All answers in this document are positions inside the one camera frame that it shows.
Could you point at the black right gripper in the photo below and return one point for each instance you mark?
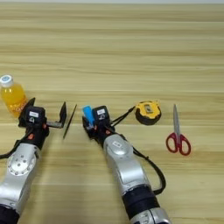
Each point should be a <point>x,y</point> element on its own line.
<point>102,131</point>

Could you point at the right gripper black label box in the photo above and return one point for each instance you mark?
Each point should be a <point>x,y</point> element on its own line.
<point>101,113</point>

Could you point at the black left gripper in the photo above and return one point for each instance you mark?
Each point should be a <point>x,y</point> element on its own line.
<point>36,135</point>

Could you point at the orange juice bottle white cap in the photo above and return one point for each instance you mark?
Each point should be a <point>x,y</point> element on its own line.
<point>12,94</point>

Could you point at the thin black pen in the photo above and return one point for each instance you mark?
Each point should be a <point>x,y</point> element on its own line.
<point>70,121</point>

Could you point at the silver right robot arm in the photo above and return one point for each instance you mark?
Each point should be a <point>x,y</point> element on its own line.
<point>128,169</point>

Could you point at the yellow black tape measure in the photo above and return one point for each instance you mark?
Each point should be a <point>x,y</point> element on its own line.
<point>148,112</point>

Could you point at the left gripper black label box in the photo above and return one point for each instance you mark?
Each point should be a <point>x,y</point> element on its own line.
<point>35,115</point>

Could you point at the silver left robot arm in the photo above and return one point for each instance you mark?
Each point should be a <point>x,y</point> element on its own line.
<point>19,178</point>

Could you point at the blue rectangular block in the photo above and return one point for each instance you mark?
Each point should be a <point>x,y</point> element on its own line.
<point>88,113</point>

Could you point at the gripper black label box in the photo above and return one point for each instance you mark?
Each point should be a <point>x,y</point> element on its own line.
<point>35,115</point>
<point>101,113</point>

